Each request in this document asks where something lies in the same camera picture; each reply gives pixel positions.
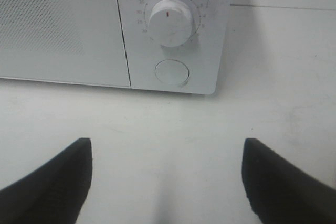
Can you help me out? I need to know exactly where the white microwave oven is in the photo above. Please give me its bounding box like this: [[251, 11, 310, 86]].
[[0, 0, 235, 95]]

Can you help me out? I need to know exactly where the round door release button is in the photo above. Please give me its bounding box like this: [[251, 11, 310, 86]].
[[154, 59, 190, 86]]

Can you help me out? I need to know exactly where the white microwave door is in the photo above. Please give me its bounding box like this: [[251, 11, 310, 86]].
[[1, 0, 130, 88]]

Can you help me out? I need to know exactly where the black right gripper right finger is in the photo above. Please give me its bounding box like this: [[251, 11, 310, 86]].
[[241, 138, 335, 223]]

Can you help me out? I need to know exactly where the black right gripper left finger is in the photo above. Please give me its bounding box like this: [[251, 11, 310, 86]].
[[1, 138, 92, 223]]

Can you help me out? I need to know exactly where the white lower timer knob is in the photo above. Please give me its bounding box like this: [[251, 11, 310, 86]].
[[148, 0, 193, 47]]

